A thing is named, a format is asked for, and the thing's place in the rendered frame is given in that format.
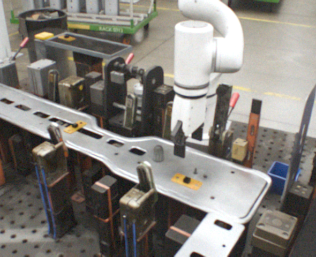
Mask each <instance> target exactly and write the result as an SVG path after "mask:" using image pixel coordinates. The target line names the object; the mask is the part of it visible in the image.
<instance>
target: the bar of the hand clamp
mask: <svg viewBox="0 0 316 257"><path fill-rule="evenodd" d="M232 87H233V85H231V84H226V83H223V82H221V83H220V84H219V86H218V88H217V89H216V91H215V92H216V94H217V98H216V105H215V112H214V119H213V127H212V134H211V138H214V137H215V136H216V135H215V133H214V132H215V130H216V129H217V125H220V126H222V127H221V134H220V138H219V141H222V135H223V132H224V131H225V130H226V125H227V119H228V112H229V106H230V100H231V93H232Z"/></svg>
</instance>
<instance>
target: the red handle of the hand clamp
mask: <svg viewBox="0 0 316 257"><path fill-rule="evenodd" d="M238 99H239V93H238V92H235V93H233V95H232V98H231V100H230V106H229V112H228V119H229V116H230V114H231V112H232V110H233V109H234V107H235V105H236V103H237V101H238ZM228 119H227V121H228ZM221 127H222V126H220V125H219V126H218V127H217V129H216V130H215V132H214V133H215V135H216V136H220V134H221Z"/></svg>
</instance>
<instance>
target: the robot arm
mask: <svg viewBox="0 0 316 257"><path fill-rule="evenodd" d="M178 6H179V10H180V12H181V14H182V15H183V16H184V17H186V18H188V21H184V22H180V23H178V24H177V25H176V27H175V65H174V90H175V91H176V95H175V99H174V105H173V109H172V121H171V131H172V133H171V135H170V137H171V139H172V142H173V143H174V155H176V156H178V157H181V158H184V157H185V154H186V144H184V142H185V141H186V138H187V136H189V138H190V139H193V140H198V141H206V140H209V136H208V130H209V128H210V127H211V126H213V119H214V112H215V105H216V98H217V94H216V92H215V91H216V89H217V82H218V79H219V77H220V75H221V74H222V73H235V72H238V71H239V70H240V69H241V68H242V66H243V61H244V37H243V31H242V27H241V25H240V22H239V20H238V18H237V17H236V15H235V14H234V13H233V11H232V10H231V9H229V8H228V7H227V6H226V5H225V4H223V3H222V2H220V1H219V0H179V1H178ZM213 28H214V29H216V30H217V31H218V32H219V33H220V34H221V35H222V36H223V38H222V37H213ZM180 129H182V130H183V132H184V133H182V132H180ZM179 134H180V135H183V137H182V140H181V139H179V138H178V136H179Z"/></svg>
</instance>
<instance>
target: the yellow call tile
mask: <svg viewBox="0 0 316 257"><path fill-rule="evenodd" d="M51 37H54V35H53V34H49V33H45V32H44V33H41V34H38V35H35V38H38V39H42V40H46V39H48V38H51Z"/></svg>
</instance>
